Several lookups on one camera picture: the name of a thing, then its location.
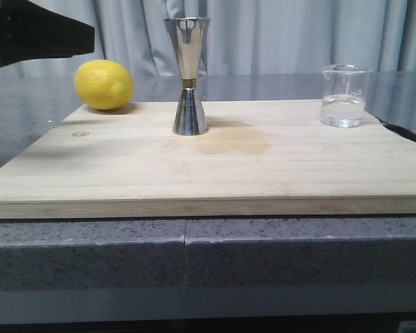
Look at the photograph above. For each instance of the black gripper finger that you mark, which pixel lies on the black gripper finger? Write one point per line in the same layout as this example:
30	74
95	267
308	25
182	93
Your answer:
29	31

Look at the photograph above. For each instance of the silver double jigger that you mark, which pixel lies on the silver double jigger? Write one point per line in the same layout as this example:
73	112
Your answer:
186	35

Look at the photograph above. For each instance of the clear glass beaker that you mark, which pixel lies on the clear glass beaker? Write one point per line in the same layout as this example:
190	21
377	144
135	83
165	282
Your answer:
344	96

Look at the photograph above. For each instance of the yellow lemon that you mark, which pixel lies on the yellow lemon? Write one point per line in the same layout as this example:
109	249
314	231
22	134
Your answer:
103	84

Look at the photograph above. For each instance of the grey curtain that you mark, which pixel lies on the grey curtain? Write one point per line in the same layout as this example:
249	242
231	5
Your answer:
244	37

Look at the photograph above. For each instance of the light wooden cutting board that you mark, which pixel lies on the light wooden cutting board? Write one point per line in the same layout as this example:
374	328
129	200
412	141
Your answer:
258	158

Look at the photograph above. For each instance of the white label sticker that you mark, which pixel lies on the white label sticker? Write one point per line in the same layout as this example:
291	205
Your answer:
407	327

